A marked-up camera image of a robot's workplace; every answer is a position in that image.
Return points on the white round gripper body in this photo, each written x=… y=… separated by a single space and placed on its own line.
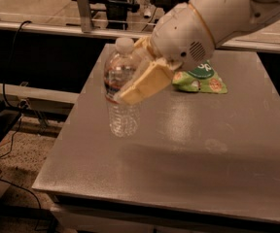
x=179 y=36

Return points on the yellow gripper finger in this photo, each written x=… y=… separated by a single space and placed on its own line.
x=146 y=49
x=148 y=82

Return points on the clear plastic water bottle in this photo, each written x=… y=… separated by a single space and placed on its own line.
x=118 y=70

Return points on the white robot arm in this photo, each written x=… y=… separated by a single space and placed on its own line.
x=227 y=19

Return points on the green snack bag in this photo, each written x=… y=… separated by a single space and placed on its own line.
x=203 y=79

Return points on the left metal rail bracket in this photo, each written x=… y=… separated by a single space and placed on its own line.
x=85 y=15

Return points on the metal guard rail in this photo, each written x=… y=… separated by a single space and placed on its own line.
x=235 y=44

